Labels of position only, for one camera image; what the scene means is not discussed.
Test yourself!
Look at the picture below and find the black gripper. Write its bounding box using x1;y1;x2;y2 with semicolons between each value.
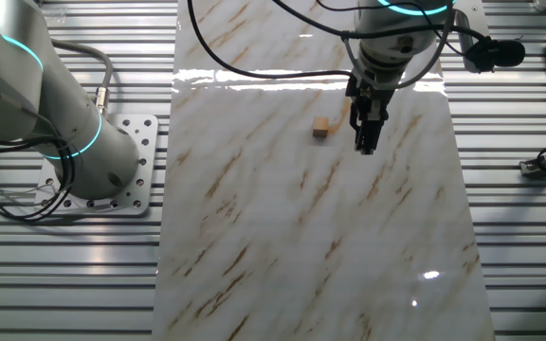
346;70;400;156

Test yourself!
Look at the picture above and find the small wooden block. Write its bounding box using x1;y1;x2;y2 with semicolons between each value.
312;117;331;139

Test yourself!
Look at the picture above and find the white marble pattern mat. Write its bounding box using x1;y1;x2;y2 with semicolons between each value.
151;0;497;341

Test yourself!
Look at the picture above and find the grey thin arm cable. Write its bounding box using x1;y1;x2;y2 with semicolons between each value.
342;26;455;90

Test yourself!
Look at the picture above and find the thin black camera cable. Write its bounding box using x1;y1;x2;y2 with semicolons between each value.
270;0;487;43

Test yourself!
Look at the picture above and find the thick black gripper cable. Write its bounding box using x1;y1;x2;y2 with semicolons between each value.
186;0;355;81

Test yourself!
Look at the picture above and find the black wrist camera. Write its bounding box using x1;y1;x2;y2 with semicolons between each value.
464;37;526;73

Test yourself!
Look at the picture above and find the silver camera mounting bracket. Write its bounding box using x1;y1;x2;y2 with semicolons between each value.
452;0;487;63

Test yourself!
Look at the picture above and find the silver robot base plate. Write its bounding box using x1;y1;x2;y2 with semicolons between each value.
33;113;159;217

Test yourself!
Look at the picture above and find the grey base cable with connector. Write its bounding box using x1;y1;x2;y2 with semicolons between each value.
49;39;115;116

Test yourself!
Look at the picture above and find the black base cable bundle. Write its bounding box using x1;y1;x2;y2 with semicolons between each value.
0;132;78;224

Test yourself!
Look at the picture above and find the thin white base wire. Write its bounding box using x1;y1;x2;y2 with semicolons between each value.
0;154;61;200

